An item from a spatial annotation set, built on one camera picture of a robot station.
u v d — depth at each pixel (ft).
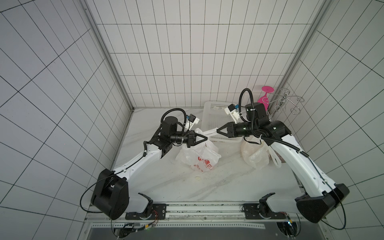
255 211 2.37
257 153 2.56
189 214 2.38
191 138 2.08
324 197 1.22
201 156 2.27
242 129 1.90
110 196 1.33
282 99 2.81
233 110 2.03
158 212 2.38
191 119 2.15
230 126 1.91
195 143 2.20
